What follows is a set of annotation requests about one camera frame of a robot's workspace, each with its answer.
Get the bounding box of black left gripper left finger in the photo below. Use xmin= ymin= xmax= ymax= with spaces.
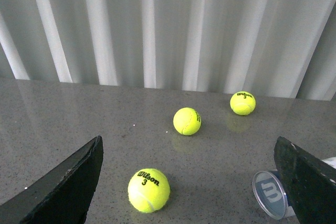
xmin=1 ymin=136 xmax=103 ymax=223

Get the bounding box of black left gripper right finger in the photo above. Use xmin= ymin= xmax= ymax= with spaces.
xmin=274 ymin=137 xmax=335 ymax=223

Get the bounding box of Wilson tennis ball can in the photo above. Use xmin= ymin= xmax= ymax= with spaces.
xmin=253 ymin=157 xmax=335 ymax=220

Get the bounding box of near yellow tennis ball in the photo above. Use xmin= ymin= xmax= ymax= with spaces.
xmin=128 ymin=168 xmax=171 ymax=214

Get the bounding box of yellow tennis ball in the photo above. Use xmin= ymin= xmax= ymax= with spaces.
xmin=173 ymin=107 xmax=202 ymax=136
xmin=128 ymin=168 xmax=171 ymax=214
xmin=230 ymin=91 xmax=256 ymax=116

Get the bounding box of far yellow tennis ball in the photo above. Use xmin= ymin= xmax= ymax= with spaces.
xmin=230 ymin=91 xmax=256 ymax=116

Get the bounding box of middle yellow tennis ball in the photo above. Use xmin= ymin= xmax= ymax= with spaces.
xmin=173 ymin=107 xmax=202 ymax=136

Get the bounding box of white pleated curtain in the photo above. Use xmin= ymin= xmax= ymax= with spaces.
xmin=1 ymin=0 xmax=335 ymax=100

